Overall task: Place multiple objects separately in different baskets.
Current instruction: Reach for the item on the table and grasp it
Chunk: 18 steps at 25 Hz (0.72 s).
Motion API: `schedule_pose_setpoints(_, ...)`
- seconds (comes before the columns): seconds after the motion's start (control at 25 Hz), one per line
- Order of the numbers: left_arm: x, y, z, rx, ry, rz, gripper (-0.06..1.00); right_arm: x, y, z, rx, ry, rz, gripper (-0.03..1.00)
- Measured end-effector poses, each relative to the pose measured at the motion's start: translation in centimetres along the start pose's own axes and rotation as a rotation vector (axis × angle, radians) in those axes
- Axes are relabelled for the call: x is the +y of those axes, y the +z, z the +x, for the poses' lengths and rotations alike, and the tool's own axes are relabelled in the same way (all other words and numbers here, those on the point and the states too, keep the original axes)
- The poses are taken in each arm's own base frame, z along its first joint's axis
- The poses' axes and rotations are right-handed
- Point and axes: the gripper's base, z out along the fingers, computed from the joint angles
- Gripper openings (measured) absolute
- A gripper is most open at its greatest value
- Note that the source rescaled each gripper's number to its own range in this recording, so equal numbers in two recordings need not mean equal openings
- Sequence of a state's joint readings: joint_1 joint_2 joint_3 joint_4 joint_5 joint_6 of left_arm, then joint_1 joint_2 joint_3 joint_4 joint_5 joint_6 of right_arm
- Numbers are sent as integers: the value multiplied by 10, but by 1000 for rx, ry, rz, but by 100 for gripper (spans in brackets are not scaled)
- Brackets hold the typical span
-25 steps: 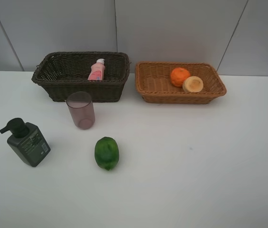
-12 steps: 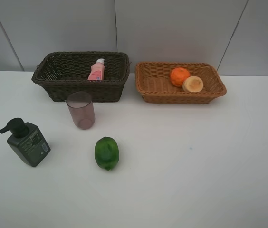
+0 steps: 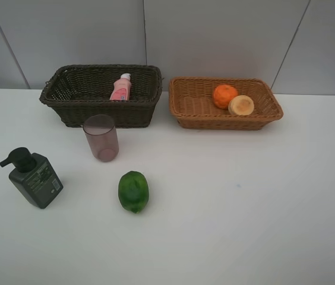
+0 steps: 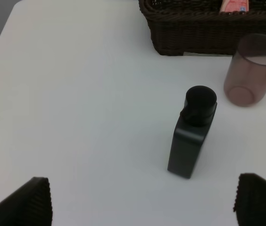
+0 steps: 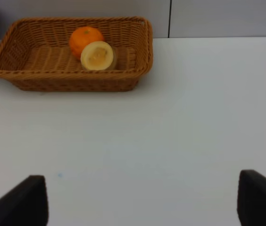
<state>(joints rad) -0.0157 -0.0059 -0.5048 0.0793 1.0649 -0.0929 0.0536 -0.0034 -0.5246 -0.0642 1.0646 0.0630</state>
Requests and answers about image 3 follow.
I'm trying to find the dark green pump bottle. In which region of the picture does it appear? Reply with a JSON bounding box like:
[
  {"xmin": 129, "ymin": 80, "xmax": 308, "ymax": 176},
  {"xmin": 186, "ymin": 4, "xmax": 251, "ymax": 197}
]
[{"xmin": 0, "ymin": 147, "xmax": 64, "ymax": 209}]

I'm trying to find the pink lotion bottle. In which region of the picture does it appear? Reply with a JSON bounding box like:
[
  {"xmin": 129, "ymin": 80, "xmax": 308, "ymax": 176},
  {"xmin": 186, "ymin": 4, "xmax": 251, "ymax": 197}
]
[{"xmin": 110, "ymin": 73, "xmax": 131, "ymax": 101}]

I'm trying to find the peach coloured fruit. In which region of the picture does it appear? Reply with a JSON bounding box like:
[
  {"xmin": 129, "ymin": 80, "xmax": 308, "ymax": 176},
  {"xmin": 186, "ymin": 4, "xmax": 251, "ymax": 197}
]
[{"xmin": 228, "ymin": 95, "xmax": 254, "ymax": 116}]

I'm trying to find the light orange wicker basket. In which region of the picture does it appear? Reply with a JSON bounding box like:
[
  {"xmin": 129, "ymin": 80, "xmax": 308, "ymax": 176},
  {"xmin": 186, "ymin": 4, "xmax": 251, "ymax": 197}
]
[{"xmin": 169, "ymin": 77, "xmax": 283, "ymax": 131}]

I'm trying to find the green pepper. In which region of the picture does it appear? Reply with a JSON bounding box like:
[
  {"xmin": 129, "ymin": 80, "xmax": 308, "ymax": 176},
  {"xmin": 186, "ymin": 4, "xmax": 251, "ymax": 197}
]
[{"xmin": 118, "ymin": 171, "xmax": 150, "ymax": 214}]

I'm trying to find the dark brown wicker basket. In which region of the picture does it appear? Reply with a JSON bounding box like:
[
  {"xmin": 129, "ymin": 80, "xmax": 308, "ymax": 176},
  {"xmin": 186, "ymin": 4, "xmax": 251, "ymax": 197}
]
[{"xmin": 40, "ymin": 64, "xmax": 163, "ymax": 128}]

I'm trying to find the translucent pink plastic cup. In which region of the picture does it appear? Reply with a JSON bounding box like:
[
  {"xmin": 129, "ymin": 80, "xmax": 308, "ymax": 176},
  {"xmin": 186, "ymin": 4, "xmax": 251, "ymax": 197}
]
[{"xmin": 83, "ymin": 114, "xmax": 119, "ymax": 162}]

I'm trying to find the orange mandarin fruit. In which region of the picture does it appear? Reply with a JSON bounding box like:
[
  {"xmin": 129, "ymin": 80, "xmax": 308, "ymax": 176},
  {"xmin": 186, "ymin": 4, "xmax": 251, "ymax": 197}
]
[{"xmin": 212, "ymin": 84, "xmax": 238, "ymax": 110}]

